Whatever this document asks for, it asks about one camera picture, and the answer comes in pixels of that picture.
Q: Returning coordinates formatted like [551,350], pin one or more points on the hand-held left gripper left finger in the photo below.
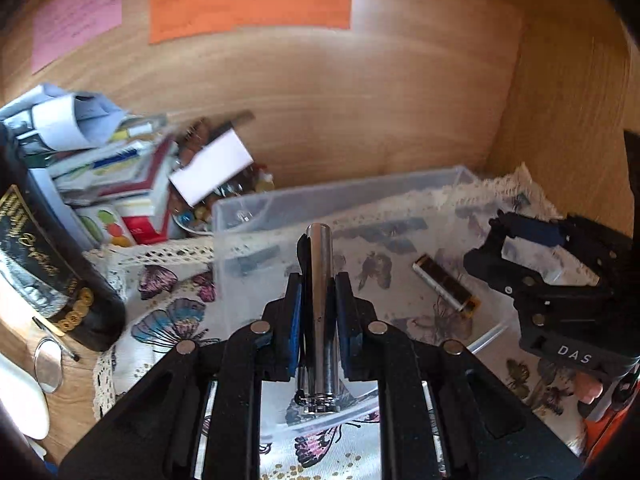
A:
[295,320]

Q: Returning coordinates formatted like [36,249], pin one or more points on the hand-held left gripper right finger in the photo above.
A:
[351,332]

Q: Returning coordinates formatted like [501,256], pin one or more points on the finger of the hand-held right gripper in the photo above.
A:
[532,232]
[492,265]

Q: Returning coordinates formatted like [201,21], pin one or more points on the silver metal cylinder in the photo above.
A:
[320,300]

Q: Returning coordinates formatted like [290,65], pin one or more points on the clear plastic container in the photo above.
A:
[400,210]

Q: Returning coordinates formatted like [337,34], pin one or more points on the person's right hand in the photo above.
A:
[587,389]

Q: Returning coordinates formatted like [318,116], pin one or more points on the butterfly printed lace cloth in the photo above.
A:
[170,310]

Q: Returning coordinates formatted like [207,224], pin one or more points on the bowl of coloured beads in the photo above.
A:
[220,195]

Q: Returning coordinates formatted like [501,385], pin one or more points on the white card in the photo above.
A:
[210,167]

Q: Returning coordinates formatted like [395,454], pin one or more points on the round metal spoon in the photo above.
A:
[49,365]

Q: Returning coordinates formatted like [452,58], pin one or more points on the black bottle with gold label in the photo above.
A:
[45,265]

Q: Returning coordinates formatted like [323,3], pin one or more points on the pile of papers and packets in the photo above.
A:
[95,160]

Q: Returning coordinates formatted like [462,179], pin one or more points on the white plate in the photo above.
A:
[20,400]

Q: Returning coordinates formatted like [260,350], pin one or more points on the orange paper sheet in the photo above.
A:
[250,7]

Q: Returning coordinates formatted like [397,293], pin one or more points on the pink paper note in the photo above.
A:
[77,12]

